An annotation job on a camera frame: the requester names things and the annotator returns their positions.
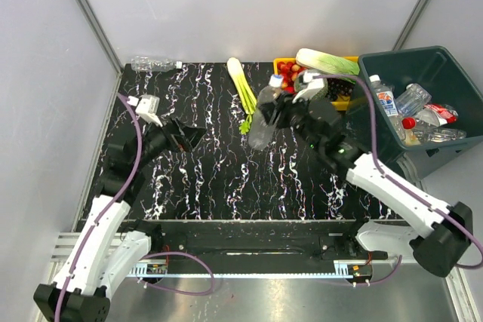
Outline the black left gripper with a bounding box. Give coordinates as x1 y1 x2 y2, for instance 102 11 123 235
134 112 208 169

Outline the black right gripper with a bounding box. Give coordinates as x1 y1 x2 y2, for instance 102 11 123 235
257 89 323 152

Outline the clear bottle back row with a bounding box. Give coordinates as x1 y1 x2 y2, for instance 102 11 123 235
131 56 183 72

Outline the clear bottle blue red label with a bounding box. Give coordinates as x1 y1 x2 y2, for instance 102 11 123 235
369 75 406 141

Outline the clear ribbed bottle white cap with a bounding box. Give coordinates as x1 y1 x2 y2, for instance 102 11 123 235
395 84 432 117

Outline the large clear square bottle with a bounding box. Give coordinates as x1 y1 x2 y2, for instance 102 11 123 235
404 130 420 146

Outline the red label crushed bottle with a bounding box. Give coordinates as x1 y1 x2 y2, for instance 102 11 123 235
401 103 459 130

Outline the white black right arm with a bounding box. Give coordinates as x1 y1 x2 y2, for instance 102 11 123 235
258 93 476 278

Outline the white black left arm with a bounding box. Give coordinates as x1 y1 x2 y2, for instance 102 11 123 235
33 118 206 321

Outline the dark green plastic bin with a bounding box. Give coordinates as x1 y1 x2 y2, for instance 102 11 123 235
358 46 482 182

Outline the celery stalk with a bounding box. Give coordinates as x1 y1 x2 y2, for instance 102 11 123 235
226 57 257 135

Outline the napa cabbage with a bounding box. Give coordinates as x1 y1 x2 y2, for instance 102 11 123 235
295 48 359 75

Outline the yellow plastic tray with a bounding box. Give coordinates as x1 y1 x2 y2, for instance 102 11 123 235
273 57 349 112

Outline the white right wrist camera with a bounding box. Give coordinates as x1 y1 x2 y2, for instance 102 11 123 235
292 69 329 103

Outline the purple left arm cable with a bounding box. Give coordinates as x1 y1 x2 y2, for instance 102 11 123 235
54 92 143 322

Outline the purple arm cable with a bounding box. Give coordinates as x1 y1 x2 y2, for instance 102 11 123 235
54 92 143 322
312 74 483 269

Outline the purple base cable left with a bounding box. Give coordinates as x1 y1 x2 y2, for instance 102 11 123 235
137 252 217 296

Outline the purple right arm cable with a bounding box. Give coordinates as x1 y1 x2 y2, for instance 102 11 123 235
312 74 483 269

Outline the aluminium front rail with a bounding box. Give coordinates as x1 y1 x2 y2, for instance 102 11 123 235
51 233 461 281

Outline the aluminium frame post left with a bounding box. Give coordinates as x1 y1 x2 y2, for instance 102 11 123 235
75 0 124 74

